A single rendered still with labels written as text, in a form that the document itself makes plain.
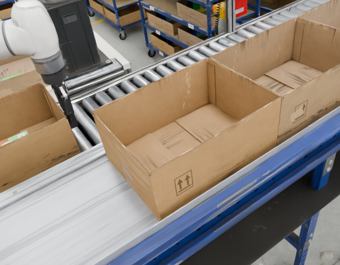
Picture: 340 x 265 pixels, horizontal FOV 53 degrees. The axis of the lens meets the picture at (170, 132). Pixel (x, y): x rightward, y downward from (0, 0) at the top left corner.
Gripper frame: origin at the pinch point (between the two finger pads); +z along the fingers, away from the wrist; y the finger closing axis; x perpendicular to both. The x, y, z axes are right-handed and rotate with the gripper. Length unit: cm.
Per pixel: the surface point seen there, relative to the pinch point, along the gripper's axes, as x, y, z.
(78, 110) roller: -7.2, 19.4, 10.5
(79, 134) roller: -1.5, 3.6, 10.6
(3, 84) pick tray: 14, 50, 2
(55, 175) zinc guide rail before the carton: 14.2, -27.0, -3.4
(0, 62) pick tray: 9, 87, 8
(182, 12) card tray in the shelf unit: -122, 107, 28
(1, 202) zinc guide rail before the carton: 29.0, -27.0, -3.4
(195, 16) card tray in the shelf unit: -121, 90, 26
